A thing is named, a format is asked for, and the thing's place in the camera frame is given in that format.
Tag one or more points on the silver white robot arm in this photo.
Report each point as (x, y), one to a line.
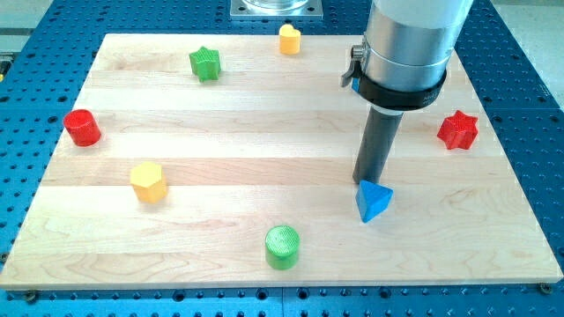
(401, 63)

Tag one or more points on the green star block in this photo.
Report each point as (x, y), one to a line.
(205, 64)

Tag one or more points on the red star block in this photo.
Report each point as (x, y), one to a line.
(458, 131)

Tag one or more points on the green cylinder block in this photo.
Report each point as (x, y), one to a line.
(282, 244)

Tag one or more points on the light wooden board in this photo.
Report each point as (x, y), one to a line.
(272, 142)

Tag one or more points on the blue triangle block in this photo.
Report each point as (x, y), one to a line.
(372, 200)

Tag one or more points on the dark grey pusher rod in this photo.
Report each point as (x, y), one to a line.
(378, 136)

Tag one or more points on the yellow heart block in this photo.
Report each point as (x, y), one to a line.
(289, 40)

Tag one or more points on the yellow hexagon block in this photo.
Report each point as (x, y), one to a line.
(149, 182)

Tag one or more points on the red cylinder block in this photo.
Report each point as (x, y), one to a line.
(82, 127)

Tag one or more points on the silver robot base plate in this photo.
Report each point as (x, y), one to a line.
(275, 9)

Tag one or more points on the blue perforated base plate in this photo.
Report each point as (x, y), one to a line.
(514, 57)

